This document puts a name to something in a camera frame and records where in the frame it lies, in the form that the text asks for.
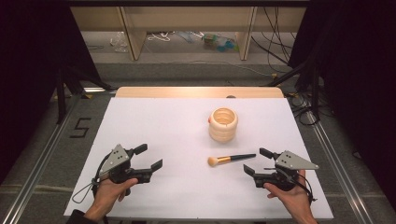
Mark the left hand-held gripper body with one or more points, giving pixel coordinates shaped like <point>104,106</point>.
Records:
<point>116,157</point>

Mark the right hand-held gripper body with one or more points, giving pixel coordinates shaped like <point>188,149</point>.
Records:
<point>289,161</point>

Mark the person's right hand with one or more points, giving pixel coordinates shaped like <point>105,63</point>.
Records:
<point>294,197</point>

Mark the person's left hand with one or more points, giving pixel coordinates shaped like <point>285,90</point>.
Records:
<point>107,193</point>

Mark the white table sheet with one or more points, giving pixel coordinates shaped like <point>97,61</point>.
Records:
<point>174,130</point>

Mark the beige ribbed pen holder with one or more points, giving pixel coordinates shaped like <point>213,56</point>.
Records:
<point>222,132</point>

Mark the wooden table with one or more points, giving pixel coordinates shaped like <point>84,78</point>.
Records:
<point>186,92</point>

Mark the black metal stand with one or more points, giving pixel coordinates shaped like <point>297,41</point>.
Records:
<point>62,93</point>
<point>314,87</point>

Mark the black curtain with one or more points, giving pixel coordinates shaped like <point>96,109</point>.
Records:
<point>358,77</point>
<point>28,77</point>

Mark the clear plastic bag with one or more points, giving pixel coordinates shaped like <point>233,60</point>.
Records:
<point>119,42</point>

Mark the light wooden shelf unit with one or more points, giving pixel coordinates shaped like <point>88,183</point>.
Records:
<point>186,18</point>

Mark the aluminium floor rail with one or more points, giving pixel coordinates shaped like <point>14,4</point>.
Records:
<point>40,161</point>
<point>339,168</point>

